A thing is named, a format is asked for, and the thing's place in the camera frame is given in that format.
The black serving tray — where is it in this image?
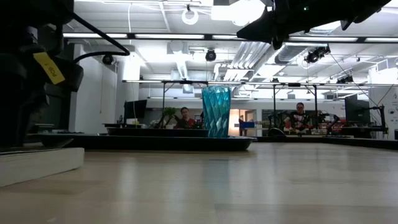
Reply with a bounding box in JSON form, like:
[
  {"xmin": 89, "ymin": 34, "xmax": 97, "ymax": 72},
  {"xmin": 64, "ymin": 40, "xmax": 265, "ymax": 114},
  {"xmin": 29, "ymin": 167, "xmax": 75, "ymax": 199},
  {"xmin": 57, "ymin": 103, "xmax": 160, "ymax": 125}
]
[{"xmin": 27, "ymin": 133, "xmax": 256, "ymax": 152}]

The black hanging camera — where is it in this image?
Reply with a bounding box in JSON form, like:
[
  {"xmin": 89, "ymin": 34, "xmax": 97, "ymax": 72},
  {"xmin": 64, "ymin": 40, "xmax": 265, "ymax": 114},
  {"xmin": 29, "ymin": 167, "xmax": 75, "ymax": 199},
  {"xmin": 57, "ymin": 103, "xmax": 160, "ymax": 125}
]
[
  {"xmin": 205, "ymin": 48, "xmax": 218, "ymax": 62},
  {"xmin": 101, "ymin": 53, "xmax": 115, "ymax": 66}
]

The yellow label sticker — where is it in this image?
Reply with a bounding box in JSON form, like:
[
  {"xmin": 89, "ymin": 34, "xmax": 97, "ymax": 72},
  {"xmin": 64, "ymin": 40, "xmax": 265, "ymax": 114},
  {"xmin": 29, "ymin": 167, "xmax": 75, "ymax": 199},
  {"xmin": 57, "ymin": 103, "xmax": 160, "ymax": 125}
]
[{"xmin": 32, "ymin": 52, "xmax": 66, "ymax": 85}]

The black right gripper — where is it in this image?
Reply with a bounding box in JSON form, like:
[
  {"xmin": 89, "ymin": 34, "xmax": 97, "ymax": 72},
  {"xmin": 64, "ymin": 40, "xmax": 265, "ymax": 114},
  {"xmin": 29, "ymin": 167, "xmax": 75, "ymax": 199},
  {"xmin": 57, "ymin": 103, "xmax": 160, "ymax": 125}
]
[{"xmin": 236, "ymin": 0, "xmax": 358, "ymax": 51}]

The black camera on boom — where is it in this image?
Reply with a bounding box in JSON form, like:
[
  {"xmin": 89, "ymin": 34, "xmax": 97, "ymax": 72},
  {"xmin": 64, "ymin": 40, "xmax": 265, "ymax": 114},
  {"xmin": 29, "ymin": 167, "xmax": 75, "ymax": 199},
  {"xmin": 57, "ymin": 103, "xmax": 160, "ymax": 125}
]
[
  {"xmin": 304, "ymin": 45, "xmax": 331, "ymax": 65},
  {"xmin": 336, "ymin": 74, "xmax": 354, "ymax": 85}
]

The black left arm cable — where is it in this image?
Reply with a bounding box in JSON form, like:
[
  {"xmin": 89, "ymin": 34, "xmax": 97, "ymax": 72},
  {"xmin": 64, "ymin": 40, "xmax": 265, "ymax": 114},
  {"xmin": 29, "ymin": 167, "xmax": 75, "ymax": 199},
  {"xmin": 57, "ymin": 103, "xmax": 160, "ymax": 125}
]
[{"xmin": 70, "ymin": 12, "xmax": 131, "ymax": 64}]

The white hanging ring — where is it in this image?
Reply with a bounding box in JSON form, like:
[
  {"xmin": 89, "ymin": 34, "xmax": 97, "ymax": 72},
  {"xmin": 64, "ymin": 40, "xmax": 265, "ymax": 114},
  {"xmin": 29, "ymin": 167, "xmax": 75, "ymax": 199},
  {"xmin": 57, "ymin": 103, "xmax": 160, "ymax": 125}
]
[{"xmin": 181, "ymin": 4, "xmax": 200, "ymax": 26}]

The black table edge rail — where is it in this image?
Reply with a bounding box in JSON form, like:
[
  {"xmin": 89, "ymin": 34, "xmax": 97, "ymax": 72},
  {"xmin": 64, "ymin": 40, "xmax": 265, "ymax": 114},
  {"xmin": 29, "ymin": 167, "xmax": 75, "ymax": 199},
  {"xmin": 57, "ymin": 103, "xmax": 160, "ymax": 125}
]
[{"xmin": 253, "ymin": 135, "xmax": 398, "ymax": 151}]

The black computer monitor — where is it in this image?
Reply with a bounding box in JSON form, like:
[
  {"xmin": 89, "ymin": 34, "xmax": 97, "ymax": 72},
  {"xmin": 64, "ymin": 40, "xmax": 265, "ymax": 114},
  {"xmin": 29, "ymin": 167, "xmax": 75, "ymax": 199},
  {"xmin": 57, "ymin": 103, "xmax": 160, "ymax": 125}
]
[
  {"xmin": 123, "ymin": 99, "xmax": 148, "ymax": 125},
  {"xmin": 344, "ymin": 94, "xmax": 371, "ymax": 126}
]

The white panel with drawings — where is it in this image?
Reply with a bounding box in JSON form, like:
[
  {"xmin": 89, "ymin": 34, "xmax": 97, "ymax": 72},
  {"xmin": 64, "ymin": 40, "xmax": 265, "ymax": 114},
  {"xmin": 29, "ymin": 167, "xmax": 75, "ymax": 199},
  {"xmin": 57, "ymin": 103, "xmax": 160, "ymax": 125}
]
[{"xmin": 368, "ymin": 67, "xmax": 398, "ymax": 130}]

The blue box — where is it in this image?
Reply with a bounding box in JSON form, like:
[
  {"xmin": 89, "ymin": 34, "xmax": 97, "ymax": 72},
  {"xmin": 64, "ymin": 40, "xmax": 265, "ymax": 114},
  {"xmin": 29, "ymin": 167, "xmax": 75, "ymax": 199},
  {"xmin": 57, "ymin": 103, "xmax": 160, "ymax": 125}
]
[{"xmin": 238, "ymin": 120, "xmax": 256, "ymax": 130}]

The white base block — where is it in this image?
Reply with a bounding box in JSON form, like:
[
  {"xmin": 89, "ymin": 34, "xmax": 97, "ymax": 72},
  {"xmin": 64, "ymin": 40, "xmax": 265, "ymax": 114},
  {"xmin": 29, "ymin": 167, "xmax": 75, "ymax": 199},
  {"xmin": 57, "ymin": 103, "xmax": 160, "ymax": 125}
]
[{"xmin": 0, "ymin": 147, "xmax": 85, "ymax": 188}]

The black overhead bar with lights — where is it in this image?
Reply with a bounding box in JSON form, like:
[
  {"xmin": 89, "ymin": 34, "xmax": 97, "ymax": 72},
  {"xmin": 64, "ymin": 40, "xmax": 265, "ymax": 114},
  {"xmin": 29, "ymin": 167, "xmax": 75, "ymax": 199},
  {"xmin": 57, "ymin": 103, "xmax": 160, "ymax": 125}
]
[{"xmin": 62, "ymin": 32, "xmax": 398, "ymax": 44}]

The black background rig frame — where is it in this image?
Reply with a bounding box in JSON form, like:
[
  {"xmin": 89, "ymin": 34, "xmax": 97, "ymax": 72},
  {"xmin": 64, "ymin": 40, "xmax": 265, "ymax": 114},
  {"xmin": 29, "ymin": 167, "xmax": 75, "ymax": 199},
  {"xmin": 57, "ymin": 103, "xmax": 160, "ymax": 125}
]
[
  {"xmin": 272, "ymin": 82, "xmax": 319, "ymax": 131},
  {"xmin": 160, "ymin": 79, "xmax": 210, "ymax": 129}
]

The green potted plant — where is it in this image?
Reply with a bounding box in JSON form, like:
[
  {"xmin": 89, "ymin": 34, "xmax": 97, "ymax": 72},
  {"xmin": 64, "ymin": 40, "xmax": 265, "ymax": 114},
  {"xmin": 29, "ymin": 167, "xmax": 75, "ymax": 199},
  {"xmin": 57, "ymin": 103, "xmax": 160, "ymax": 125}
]
[{"xmin": 161, "ymin": 107, "xmax": 177, "ymax": 129}]

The teal faceted plastic cup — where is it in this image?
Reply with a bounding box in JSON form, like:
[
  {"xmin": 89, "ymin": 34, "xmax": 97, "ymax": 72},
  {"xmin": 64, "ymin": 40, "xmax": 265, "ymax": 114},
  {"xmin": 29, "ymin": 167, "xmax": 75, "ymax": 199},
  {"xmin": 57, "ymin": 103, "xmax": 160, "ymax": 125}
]
[{"xmin": 201, "ymin": 86, "xmax": 233, "ymax": 138}]

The person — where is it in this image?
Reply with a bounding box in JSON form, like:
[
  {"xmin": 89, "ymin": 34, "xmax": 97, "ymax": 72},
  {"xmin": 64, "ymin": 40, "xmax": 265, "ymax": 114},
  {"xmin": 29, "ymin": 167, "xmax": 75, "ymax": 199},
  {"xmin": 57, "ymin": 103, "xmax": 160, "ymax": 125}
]
[
  {"xmin": 284, "ymin": 101, "xmax": 312, "ymax": 134},
  {"xmin": 175, "ymin": 106, "xmax": 197, "ymax": 130}
]

